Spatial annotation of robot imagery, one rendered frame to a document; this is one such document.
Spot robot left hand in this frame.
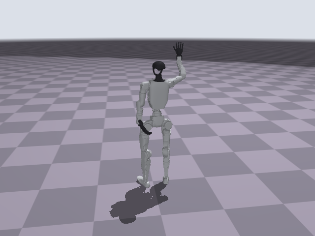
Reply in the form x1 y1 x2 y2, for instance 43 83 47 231
138 120 152 135

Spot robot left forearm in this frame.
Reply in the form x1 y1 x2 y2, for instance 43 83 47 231
136 100 143 125

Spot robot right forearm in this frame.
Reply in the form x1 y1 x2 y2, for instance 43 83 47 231
176 57 186 76

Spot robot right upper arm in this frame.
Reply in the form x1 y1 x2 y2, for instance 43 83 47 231
167 73 186 88

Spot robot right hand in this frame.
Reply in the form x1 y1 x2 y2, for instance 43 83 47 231
173 42 184 60

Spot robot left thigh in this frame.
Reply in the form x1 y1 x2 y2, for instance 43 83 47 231
139 119 153 159

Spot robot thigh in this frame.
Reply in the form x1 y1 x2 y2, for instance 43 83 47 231
139 119 153 159
161 118 172 156

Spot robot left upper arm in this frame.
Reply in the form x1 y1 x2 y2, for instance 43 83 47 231
139 81 150 107

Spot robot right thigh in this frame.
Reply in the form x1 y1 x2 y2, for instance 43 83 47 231
161 118 172 156

